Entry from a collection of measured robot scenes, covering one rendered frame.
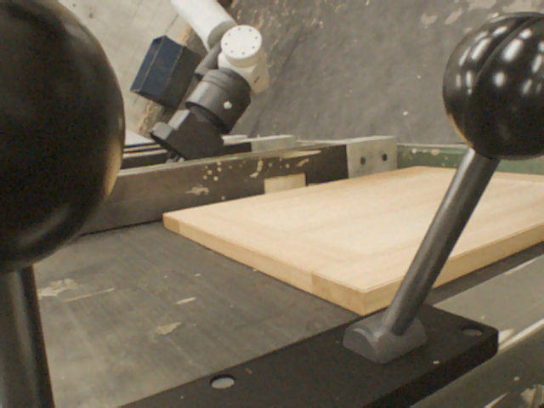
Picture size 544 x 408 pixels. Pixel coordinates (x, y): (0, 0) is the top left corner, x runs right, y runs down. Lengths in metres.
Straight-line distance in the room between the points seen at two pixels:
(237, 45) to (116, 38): 5.08
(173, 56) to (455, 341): 4.80
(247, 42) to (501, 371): 0.67
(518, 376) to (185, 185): 0.55
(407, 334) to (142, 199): 0.54
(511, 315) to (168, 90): 4.73
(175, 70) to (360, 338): 4.78
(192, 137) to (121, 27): 5.13
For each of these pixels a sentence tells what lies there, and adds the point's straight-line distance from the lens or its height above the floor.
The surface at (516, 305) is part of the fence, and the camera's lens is 0.25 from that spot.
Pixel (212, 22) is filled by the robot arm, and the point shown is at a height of 1.29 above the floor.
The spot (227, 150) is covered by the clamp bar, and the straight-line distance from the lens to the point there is 1.09.
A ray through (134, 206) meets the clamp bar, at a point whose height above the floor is 1.33.
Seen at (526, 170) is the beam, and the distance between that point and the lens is 0.80.
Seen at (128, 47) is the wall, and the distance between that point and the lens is 5.87.
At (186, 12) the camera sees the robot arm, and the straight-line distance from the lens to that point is 0.92.
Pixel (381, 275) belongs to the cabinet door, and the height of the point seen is 1.29.
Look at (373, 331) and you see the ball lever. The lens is 0.18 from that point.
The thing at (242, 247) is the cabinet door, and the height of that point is 1.31.
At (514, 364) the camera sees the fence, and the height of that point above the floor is 1.35.
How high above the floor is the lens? 1.55
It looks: 33 degrees down
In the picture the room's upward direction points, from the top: 65 degrees counter-clockwise
